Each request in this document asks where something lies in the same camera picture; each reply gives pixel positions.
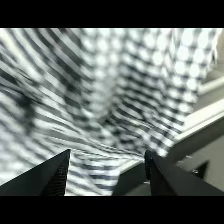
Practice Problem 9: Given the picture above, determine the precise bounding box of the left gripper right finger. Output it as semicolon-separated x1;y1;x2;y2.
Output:
143;149;224;196

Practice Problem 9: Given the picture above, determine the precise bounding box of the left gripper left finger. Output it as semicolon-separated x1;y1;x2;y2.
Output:
0;148;72;196

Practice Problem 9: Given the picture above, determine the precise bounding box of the checked shirt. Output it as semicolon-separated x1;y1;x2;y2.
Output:
0;28;223;196

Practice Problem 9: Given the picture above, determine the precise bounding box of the silver frame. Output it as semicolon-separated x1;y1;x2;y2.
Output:
114;74;224;196

